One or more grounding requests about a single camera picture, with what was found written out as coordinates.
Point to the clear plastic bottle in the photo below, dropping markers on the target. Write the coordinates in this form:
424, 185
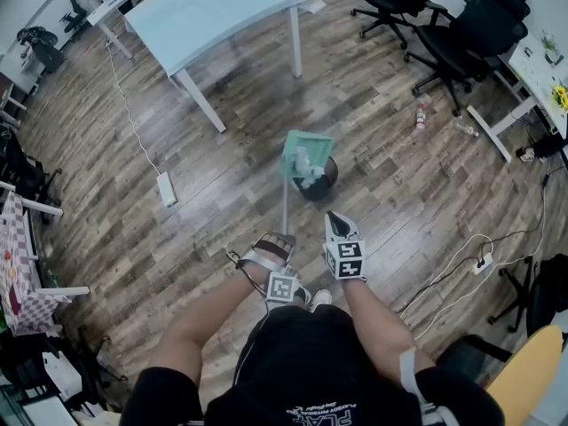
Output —
466, 128

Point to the person's right white sneaker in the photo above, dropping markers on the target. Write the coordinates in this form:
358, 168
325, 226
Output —
321, 300

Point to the white paper scraps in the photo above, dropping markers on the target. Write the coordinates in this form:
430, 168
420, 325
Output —
308, 167

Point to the person's left white sneaker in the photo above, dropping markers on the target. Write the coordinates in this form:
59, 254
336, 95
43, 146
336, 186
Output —
302, 293

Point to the black swivel chair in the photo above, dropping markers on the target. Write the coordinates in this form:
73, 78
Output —
541, 291

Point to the person's right forearm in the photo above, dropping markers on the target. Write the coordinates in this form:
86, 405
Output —
381, 322

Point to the green dustpan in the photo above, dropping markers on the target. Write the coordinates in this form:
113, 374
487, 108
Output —
319, 142

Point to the pink checkered tablecloth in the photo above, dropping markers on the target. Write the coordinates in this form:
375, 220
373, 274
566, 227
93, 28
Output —
18, 255

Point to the black round trash bin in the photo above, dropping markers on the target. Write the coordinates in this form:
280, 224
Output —
326, 189

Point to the white standing desk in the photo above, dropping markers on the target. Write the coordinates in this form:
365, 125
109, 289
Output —
532, 73

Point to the sunflower bouquet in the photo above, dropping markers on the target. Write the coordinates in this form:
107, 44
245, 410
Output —
560, 97

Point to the person's left forearm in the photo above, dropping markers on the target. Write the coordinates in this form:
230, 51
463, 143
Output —
199, 326

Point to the person's black shorts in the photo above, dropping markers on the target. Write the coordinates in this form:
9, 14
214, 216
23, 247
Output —
306, 349

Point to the white power strip with plugs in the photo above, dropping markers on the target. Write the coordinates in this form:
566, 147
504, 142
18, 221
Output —
482, 264

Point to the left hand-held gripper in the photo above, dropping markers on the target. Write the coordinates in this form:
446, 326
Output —
282, 287

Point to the small black office chair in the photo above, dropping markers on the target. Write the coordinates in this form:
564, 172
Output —
73, 13

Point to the red label bottle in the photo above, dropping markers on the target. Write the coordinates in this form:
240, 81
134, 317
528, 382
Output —
420, 118

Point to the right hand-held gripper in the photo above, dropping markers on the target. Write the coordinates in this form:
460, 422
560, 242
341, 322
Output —
348, 260

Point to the person's white sneaker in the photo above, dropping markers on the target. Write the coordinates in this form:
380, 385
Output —
321, 300
302, 293

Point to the white table frame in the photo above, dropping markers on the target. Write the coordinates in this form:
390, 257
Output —
44, 209

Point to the black bag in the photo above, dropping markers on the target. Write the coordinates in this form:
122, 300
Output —
550, 145

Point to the black equipment pile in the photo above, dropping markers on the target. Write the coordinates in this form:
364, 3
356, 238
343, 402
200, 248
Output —
42, 47

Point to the light blue top table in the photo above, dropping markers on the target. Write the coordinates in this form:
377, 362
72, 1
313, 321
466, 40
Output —
213, 11

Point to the person's black t-shirt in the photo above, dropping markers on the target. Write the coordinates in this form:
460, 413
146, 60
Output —
310, 411

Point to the yellow wooden chair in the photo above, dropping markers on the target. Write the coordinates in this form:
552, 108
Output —
523, 371

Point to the green plant in white vase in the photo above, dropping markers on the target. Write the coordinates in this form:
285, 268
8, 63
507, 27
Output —
551, 47

